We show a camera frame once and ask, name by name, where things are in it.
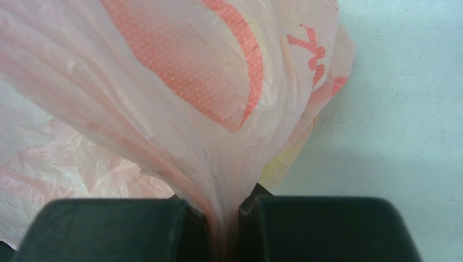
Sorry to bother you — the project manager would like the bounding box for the pink plastic bag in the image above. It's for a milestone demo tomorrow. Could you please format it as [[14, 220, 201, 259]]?
[[1, 1, 355, 261]]

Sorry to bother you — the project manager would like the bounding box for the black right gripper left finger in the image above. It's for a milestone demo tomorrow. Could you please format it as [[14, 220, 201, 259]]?
[[13, 198, 210, 261]]

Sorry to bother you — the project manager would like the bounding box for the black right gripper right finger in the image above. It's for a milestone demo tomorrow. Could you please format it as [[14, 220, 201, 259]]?
[[239, 184, 421, 261]]

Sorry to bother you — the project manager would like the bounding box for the yellow fake fruit in bag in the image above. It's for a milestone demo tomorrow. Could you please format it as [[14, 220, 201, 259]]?
[[258, 117, 317, 189]]

